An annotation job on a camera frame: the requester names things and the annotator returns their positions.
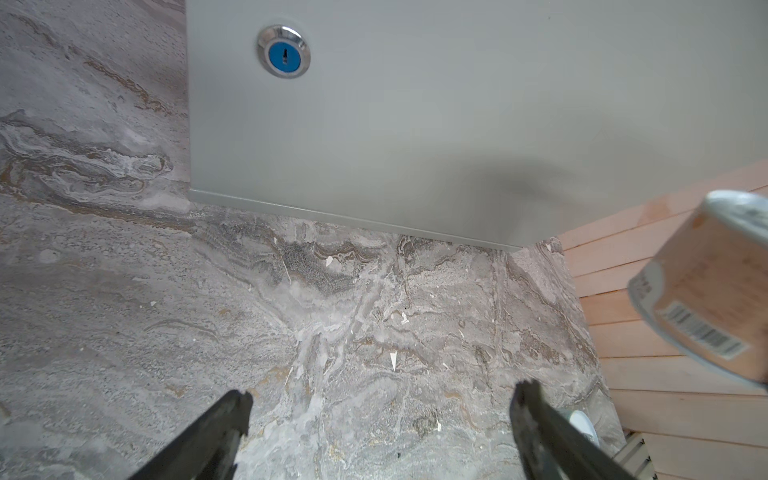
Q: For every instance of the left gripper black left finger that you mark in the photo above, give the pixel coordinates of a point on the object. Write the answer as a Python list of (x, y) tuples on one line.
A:
[(207, 448)]

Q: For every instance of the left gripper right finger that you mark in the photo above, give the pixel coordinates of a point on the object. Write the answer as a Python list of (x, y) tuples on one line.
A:
[(549, 446)]

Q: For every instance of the brown label pull-tab can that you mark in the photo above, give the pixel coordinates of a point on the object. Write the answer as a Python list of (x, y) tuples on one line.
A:
[(705, 290)]

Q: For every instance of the teal label pull-tab can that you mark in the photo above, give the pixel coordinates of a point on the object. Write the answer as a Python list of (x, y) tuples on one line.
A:
[(582, 423)]

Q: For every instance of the grey metal cabinet box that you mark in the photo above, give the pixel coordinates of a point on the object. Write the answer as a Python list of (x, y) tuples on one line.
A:
[(494, 123)]

